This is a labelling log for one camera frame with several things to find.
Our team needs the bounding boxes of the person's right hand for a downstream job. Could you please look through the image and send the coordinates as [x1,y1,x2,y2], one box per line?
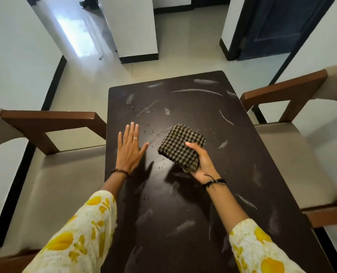
[185,141,222,185]

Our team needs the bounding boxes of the person's left hand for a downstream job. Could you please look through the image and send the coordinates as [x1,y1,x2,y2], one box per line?
[116,122,150,175]

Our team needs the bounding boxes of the black beige checked cloth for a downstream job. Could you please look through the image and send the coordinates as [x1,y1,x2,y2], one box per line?
[157,124,206,173]

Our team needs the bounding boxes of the person's left forearm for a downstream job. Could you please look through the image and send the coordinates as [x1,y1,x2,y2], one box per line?
[100,173,128,202]

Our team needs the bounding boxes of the person's right forearm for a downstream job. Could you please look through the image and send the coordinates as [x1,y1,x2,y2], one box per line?
[204,181,251,235]

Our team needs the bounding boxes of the scattered dark crumbs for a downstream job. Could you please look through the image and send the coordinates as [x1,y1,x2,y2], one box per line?
[130,104,172,140]

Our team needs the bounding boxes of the wooden armchair with beige cushion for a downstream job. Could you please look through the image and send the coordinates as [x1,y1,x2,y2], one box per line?
[0,109,108,273]
[239,64,337,228]

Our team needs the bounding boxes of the person's left floral sleeve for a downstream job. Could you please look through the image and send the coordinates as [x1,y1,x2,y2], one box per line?
[22,190,118,273]

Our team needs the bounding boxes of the person's floral sleeve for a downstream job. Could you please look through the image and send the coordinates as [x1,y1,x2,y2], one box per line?
[22,190,118,273]
[229,218,307,273]

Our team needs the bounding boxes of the person's right floral sleeve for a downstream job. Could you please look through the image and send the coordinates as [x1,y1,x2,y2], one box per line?
[229,218,307,273]

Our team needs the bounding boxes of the black furniture base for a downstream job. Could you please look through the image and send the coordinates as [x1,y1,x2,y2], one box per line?
[79,0,101,10]

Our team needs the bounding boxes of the dark blue door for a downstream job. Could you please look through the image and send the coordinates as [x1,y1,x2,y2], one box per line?
[238,0,337,62]

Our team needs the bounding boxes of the black thread bracelet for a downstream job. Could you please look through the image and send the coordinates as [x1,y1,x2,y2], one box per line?
[202,174,227,190]

